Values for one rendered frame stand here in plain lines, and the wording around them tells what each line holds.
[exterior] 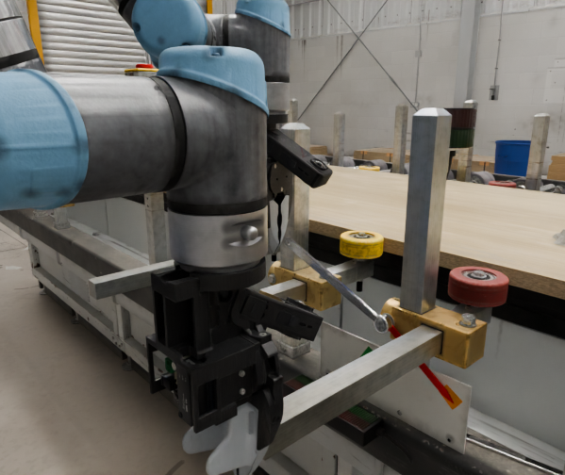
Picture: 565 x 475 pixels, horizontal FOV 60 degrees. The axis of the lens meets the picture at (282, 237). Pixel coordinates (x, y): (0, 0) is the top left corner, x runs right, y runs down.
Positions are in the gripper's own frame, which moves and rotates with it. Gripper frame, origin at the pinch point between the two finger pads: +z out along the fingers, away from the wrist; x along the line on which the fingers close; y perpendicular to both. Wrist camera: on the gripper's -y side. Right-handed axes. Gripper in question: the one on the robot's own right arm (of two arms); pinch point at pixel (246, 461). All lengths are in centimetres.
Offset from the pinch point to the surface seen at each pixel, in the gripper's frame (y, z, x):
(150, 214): -32, -5, -79
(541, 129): -141, -24, -31
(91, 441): -25, 83, -123
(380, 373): -17.9, -2.5, 1.5
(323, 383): -10.7, -3.4, -0.6
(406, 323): -30.9, -2.6, -4.0
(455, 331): -30.9, -4.1, 3.1
